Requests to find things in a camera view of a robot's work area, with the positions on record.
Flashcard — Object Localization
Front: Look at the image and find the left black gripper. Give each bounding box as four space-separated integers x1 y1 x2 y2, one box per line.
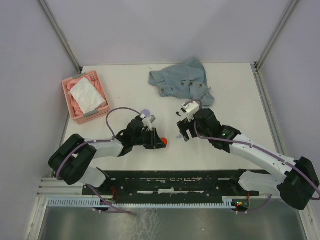
132 128 166 150

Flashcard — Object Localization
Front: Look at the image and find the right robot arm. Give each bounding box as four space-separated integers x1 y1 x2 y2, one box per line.
177 102 320 210

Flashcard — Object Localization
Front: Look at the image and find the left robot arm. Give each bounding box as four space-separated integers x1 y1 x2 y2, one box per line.
48 115 168 195

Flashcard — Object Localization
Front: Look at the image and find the purple earbud case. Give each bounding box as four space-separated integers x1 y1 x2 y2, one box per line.
141 109 151 117

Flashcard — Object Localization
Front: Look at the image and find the blue denim jacket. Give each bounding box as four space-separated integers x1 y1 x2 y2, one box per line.
148 57 215 107

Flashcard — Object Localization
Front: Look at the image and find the pink plastic basket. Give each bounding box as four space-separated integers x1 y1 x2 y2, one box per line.
62 70 110 125

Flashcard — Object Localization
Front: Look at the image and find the white folded cloth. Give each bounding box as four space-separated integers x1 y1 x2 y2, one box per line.
69 77 107 114

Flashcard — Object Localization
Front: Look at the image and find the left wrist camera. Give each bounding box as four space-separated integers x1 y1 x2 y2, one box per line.
140 114 156 131

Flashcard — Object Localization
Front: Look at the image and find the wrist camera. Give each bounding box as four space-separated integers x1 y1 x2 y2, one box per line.
182 100 202 122
140 114 156 131

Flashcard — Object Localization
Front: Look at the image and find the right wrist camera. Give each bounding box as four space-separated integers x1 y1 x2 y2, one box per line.
182 100 202 122

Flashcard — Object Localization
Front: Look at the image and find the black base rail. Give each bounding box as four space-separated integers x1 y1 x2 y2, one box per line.
97 169 260 204

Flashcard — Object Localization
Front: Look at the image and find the left aluminium frame post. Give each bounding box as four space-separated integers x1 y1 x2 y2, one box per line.
37 0 83 73

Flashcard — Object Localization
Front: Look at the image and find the aluminium frame post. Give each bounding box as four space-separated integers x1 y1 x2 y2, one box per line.
37 0 83 73
254 0 301 72

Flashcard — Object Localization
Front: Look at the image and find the right aluminium frame post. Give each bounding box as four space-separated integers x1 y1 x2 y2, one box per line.
254 0 301 72

